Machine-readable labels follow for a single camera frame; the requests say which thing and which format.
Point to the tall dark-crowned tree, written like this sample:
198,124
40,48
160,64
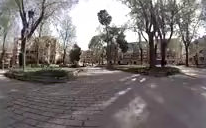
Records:
104,18

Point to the row of bare trees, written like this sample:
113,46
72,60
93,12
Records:
23,43
152,50

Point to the tan brick building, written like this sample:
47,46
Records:
44,50

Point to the grey brick paved path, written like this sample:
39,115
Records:
91,103

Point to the grey building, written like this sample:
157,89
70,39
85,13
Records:
204,50

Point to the small dark conifer tree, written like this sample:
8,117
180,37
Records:
75,53

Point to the low green planted bed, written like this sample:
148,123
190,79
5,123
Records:
147,70
41,74

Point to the brown brick building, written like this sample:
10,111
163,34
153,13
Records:
134,53

